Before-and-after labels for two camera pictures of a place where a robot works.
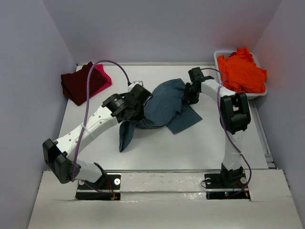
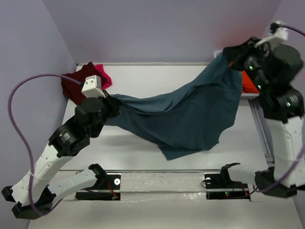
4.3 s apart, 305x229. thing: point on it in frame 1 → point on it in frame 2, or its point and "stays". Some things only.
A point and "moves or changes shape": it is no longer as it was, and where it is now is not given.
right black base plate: x=227 y=186 stays
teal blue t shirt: x=167 y=108 moves or changes shape
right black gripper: x=193 y=99 → x=236 y=54
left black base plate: x=107 y=187 stays
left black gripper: x=140 y=117 → x=114 y=103
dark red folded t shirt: x=75 y=85 stays
